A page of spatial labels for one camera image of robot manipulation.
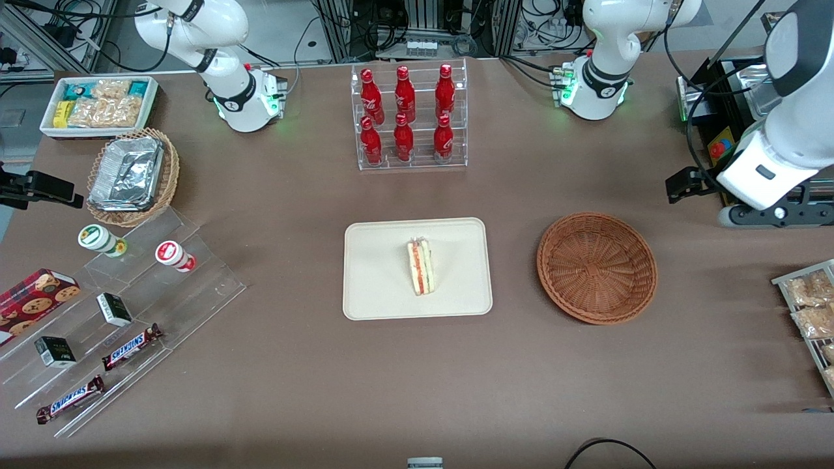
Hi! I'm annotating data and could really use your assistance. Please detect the white power strip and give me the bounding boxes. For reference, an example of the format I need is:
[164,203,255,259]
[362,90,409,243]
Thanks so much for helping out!
[404,39,457,57]

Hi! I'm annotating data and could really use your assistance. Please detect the cream rectangular tray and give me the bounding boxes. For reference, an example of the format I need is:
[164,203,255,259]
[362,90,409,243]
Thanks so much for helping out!
[343,217,494,321]

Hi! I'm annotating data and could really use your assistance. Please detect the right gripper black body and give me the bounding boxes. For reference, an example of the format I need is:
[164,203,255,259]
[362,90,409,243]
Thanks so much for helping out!
[0,163,30,210]

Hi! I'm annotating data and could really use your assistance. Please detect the red emergency stop box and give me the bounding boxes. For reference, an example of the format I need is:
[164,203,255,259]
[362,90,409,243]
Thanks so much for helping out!
[707,127,740,167]

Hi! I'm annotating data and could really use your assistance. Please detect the white snack bin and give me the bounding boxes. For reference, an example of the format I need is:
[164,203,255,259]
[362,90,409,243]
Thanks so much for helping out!
[40,76,159,139]

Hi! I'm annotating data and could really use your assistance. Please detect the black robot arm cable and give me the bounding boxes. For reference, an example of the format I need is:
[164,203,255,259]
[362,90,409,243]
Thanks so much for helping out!
[663,0,769,190]

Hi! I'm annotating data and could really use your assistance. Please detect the clear acrylic bottle rack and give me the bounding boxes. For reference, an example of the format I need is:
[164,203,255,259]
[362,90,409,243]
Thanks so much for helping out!
[351,57,468,171]

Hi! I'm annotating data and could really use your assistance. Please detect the red lid yogurt cup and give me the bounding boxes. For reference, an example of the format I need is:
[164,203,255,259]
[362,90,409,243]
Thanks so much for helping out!
[154,240,197,273]

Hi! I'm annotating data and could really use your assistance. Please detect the clear acrylic stepped shelf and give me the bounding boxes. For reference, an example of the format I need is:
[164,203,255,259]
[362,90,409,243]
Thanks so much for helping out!
[0,207,247,438]

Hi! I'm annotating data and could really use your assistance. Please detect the black floor cable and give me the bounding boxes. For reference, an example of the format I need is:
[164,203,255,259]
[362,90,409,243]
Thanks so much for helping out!
[564,438,659,469]

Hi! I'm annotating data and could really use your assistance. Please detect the tray of packaged snacks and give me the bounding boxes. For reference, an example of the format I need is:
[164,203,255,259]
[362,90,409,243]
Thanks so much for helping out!
[771,259,834,398]

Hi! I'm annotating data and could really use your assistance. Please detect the red cola bottle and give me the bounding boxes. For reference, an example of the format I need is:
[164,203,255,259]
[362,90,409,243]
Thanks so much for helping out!
[360,68,386,126]
[394,65,416,123]
[394,113,415,162]
[433,115,455,162]
[360,116,384,165]
[435,63,456,119]

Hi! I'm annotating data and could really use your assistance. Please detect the small black carton box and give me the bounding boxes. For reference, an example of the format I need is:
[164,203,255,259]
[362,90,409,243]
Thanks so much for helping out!
[34,336,78,369]
[96,292,133,328]

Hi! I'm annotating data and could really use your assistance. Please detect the silver foil tray stack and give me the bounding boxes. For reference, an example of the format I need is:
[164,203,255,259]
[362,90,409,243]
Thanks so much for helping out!
[88,135,165,212]

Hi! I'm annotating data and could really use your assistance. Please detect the round brown wicker basket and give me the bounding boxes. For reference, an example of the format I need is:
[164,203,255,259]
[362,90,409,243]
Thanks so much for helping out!
[536,212,658,325]

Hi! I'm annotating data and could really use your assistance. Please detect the triangle sandwich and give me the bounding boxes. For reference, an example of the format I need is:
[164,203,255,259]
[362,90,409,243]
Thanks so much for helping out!
[407,237,439,296]

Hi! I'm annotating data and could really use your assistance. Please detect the Snickers chocolate bar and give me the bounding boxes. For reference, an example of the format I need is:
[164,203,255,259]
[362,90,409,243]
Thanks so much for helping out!
[101,324,164,372]
[36,375,106,425]

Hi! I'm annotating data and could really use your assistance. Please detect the red chocolate chip cookie box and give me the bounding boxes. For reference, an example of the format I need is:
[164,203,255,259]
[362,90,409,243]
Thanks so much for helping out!
[0,268,81,346]

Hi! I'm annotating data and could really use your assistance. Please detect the small light wicker basket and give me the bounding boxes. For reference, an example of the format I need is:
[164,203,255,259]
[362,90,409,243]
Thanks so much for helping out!
[86,128,180,228]

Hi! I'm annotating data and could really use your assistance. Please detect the green sunflower lid cup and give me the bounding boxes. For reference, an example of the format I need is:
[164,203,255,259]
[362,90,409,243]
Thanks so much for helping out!
[78,224,128,259]

